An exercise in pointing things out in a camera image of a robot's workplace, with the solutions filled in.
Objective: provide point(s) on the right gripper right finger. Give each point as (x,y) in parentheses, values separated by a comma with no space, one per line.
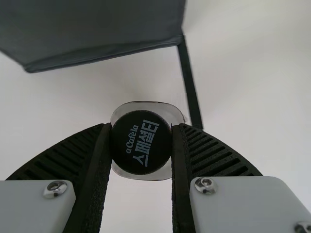
(206,155)

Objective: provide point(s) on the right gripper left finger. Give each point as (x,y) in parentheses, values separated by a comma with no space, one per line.
(80,155)

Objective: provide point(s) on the dark coffee bottle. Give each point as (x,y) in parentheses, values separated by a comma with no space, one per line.
(141,145)

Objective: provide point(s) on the black strip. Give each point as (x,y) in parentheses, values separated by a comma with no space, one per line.
(190,85)

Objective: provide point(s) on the dark grey bag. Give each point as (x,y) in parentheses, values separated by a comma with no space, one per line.
(85,29)

